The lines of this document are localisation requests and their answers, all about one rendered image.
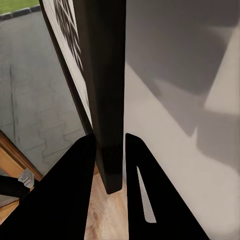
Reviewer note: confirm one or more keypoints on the poster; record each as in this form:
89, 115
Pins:
89, 37

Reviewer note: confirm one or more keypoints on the door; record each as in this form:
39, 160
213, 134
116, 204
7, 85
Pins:
39, 121

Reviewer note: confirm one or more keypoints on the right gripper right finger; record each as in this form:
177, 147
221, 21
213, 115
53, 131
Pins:
174, 220

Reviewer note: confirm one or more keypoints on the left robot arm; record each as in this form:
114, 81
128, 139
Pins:
18, 187

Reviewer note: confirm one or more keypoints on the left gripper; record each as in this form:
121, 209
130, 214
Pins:
15, 188

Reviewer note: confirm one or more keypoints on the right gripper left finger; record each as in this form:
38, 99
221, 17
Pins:
57, 207

